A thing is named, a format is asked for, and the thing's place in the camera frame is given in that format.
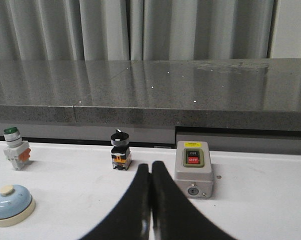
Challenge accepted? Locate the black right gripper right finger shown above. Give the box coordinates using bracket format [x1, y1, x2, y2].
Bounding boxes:
[151, 161, 233, 240]

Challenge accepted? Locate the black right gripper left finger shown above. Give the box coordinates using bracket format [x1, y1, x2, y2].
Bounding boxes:
[82, 163, 151, 240]

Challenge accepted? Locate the blue and cream desk bell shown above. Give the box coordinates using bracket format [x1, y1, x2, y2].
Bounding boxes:
[0, 184, 36, 228]

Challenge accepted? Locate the grey stone counter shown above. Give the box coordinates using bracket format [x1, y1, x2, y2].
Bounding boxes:
[0, 58, 301, 151]

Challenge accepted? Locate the grey curtain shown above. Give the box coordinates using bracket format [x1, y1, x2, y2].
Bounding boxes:
[0, 0, 301, 60]

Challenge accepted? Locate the grey on off switch box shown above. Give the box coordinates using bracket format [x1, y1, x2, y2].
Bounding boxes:
[174, 141, 214, 199]

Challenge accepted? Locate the black rotary selector switch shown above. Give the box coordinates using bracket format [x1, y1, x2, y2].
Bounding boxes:
[111, 129, 132, 171]

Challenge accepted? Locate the green pushbutton switch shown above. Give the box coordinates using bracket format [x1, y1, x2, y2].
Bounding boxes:
[3, 126, 31, 171]

